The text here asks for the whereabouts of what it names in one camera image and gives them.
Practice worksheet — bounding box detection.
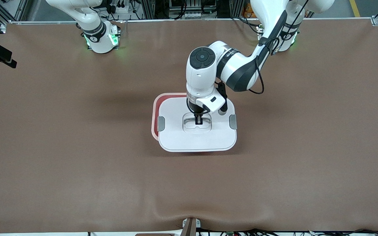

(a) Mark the white multi-socket strip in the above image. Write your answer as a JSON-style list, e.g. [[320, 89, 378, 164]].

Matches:
[[181, 11, 206, 19]]

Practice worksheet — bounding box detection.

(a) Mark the white power strip with plugs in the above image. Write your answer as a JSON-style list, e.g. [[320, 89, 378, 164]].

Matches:
[[105, 0, 132, 13]]

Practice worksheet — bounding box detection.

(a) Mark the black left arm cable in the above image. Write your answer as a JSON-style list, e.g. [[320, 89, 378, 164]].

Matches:
[[186, 36, 280, 115]]

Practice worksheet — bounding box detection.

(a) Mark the orange packaged goods pile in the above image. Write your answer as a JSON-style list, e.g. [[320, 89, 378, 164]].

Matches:
[[241, 2, 257, 18]]

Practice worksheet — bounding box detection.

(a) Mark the pink plastic storage box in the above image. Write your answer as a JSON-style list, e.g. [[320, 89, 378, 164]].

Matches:
[[151, 93, 216, 154]]

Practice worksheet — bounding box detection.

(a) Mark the brown table mat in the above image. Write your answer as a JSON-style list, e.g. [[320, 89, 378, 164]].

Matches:
[[0, 18, 378, 234]]

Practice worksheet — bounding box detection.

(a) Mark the white box lid with handle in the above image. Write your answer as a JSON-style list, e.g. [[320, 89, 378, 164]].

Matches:
[[158, 97, 238, 152]]

